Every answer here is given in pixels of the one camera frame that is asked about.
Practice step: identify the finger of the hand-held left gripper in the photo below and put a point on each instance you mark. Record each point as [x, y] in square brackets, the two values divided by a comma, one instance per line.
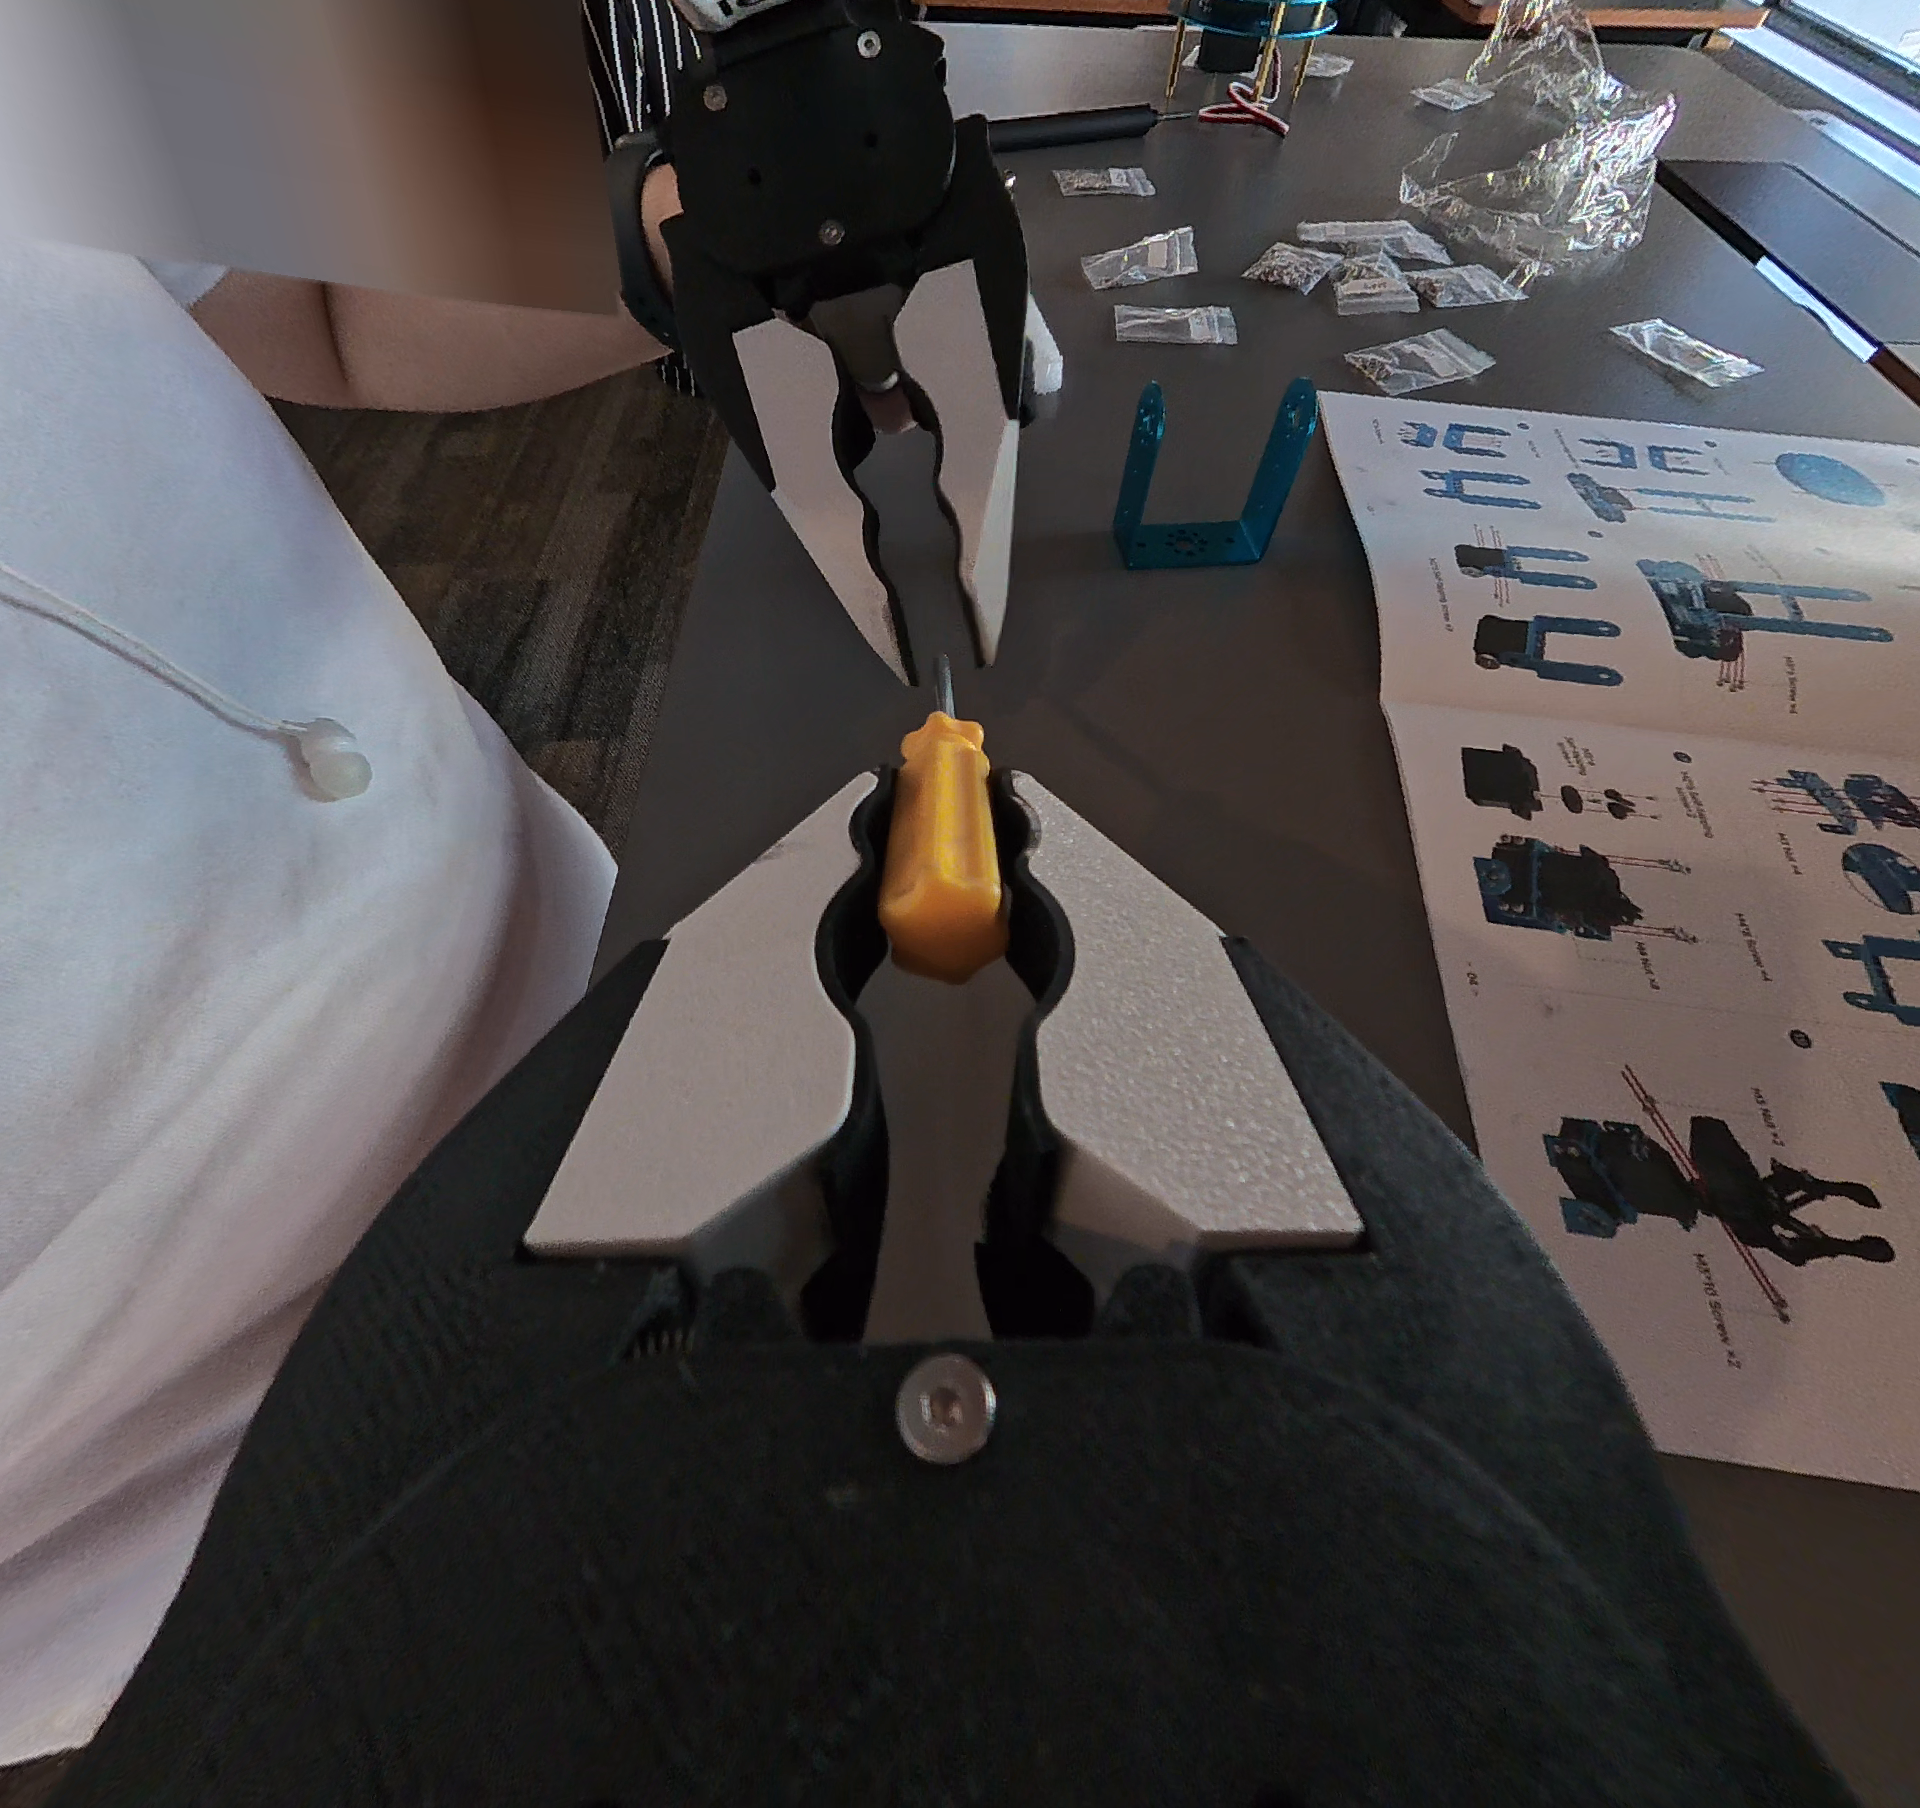
[975, 413]
[797, 444]

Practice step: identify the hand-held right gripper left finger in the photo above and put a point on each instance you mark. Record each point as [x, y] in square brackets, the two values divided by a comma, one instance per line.
[691, 1087]

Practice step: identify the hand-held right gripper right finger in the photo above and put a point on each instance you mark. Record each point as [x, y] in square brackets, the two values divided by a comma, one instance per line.
[1201, 1072]

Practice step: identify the long blue U bracket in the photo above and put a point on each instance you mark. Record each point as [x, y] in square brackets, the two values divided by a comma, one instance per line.
[1185, 543]

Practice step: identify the person's left forearm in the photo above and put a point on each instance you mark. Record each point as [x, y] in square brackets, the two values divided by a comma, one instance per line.
[450, 346]

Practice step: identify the person's left hand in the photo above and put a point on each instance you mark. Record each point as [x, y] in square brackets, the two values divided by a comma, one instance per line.
[888, 400]

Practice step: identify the striped jacket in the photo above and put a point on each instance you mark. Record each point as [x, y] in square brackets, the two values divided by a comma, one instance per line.
[629, 38]

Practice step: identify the scattered small clear screw bags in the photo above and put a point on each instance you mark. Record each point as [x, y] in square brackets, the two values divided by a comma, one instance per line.
[1171, 324]

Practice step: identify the black pen-shaped screwdriver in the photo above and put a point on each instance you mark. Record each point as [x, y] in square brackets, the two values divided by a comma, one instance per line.
[1080, 125]

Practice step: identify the printed instruction booklet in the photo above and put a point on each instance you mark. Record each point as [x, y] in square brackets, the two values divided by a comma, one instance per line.
[1650, 937]

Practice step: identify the crumpled clear plastic wrap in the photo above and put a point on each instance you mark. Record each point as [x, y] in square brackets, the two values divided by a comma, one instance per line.
[1561, 174]

